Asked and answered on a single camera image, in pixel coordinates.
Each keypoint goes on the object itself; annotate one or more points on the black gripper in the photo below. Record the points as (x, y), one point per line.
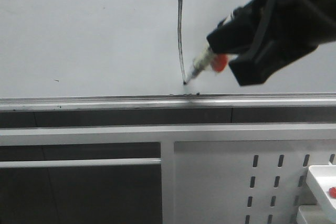
(272, 34)

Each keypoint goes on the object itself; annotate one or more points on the red round magnet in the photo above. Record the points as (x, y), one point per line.
(219, 63)

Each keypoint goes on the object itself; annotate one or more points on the white whiteboard marker pen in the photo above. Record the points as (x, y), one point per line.
(200, 63)

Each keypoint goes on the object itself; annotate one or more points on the white whiteboard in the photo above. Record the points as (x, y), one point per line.
(93, 48)

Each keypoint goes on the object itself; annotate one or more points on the white plastic tray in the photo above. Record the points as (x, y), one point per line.
(320, 178)

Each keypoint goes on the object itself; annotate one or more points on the small red object in tray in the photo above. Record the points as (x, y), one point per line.
(332, 192)

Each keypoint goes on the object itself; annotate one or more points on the lower white plastic bin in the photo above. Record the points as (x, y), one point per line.
(309, 214)

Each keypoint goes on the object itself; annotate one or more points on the aluminium whiteboard tray rail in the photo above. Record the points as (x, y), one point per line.
(184, 101)

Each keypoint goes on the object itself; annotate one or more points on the white metal pegboard frame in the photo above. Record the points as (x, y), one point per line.
(161, 174)

